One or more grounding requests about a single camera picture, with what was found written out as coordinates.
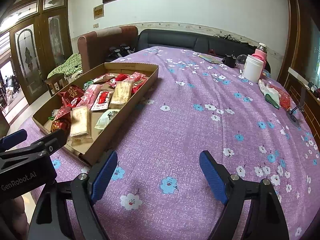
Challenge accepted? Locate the wooden glass door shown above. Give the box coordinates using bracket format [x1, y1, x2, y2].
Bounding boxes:
[1, 0, 72, 104]

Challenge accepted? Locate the brown armchair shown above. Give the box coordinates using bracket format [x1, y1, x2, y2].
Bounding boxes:
[77, 25, 138, 73]

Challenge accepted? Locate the red bag on sofa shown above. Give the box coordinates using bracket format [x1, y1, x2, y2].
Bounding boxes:
[208, 49, 218, 56]

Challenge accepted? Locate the green patterned cushion chair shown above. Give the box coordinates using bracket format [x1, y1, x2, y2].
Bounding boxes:
[45, 53, 83, 96]

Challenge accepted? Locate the clear glass bowl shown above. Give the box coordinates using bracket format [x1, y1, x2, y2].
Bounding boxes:
[235, 54, 247, 70]

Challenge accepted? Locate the person's left hand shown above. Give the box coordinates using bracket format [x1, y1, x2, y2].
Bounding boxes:
[0, 196, 29, 240]

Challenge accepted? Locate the dark red foil snack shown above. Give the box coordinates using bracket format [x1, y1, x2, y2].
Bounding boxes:
[50, 106, 71, 136]
[58, 85, 84, 108]

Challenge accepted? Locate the white plastic jar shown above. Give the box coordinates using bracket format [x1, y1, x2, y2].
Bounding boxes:
[242, 55, 264, 83]

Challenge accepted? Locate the yellow biscuit pack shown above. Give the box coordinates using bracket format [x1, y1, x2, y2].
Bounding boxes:
[108, 81, 132, 109]
[69, 106, 91, 140]

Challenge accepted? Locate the large pink cartoon snack pack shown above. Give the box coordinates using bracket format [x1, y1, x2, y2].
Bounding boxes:
[123, 72, 145, 83]

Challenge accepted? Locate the white red snack pack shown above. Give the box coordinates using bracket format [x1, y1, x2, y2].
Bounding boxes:
[92, 73, 116, 84]
[91, 90, 113, 112]

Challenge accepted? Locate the black sofa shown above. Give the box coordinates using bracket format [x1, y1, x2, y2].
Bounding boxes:
[134, 29, 256, 58]

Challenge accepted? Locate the pink sleeved bottle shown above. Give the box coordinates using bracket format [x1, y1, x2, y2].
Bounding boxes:
[252, 43, 267, 67]

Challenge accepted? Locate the purple floral tablecloth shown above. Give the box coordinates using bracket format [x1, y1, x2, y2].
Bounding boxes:
[95, 47, 319, 239]

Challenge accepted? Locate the red round-logo snack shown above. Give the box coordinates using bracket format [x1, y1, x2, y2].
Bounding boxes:
[108, 73, 129, 88]
[131, 77, 148, 94]

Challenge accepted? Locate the green white snack pack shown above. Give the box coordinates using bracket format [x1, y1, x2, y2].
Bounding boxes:
[95, 109, 120, 130]

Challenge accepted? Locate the small wall plaque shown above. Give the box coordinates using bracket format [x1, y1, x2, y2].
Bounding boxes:
[93, 4, 104, 20]

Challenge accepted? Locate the white green work glove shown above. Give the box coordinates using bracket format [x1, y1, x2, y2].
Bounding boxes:
[258, 79, 280, 109]

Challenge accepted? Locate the black phone stand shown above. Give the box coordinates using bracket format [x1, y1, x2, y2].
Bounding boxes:
[286, 86, 307, 128]

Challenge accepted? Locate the black pouch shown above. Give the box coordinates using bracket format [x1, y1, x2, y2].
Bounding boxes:
[222, 54, 236, 68]

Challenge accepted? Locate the small green candy wrapper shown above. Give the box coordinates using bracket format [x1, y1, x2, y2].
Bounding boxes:
[83, 80, 94, 91]

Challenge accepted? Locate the colourful booklet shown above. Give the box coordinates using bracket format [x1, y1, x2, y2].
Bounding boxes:
[199, 54, 222, 64]

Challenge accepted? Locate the cardboard tray box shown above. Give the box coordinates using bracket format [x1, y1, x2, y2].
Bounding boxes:
[32, 62, 159, 165]

